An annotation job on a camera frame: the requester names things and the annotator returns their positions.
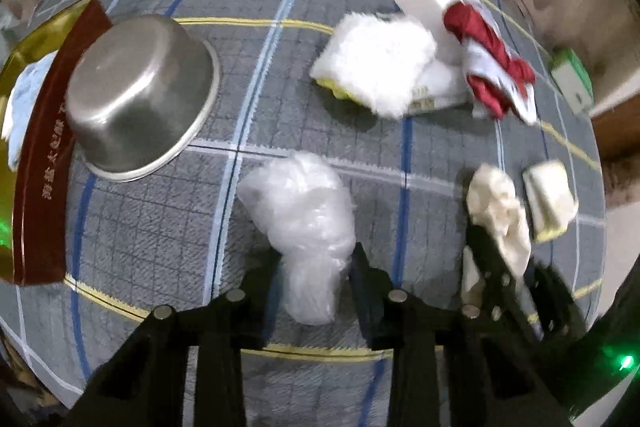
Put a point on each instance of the stainless steel bowl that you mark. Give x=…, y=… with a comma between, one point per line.
x=135, y=92

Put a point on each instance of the small white and yellow sponge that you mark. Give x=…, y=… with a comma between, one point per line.
x=547, y=199

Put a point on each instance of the white fluffy towel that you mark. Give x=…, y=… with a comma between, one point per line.
x=380, y=62

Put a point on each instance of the cream cloth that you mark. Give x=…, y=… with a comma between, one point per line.
x=500, y=212

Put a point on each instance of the light blue towel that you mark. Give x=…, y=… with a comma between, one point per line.
x=25, y=102

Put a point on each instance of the brown wooden furniture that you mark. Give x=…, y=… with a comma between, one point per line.
x=617, y=137

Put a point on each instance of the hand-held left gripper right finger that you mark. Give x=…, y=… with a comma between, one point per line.
x=364, y=287

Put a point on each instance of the clear plastic bag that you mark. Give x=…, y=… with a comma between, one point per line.
x=305, y=217

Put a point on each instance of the gold tray with red-brown sides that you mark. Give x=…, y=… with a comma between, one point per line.
x=42, y=167

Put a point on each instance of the red and white cloth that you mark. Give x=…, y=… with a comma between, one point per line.
x=487, y=57

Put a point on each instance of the green and white box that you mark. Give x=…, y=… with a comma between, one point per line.
x=572, y=79

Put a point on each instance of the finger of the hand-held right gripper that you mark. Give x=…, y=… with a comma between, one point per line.
x=492, y=267
x=557, y=297

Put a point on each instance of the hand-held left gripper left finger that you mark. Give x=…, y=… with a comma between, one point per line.
x=261, y=302

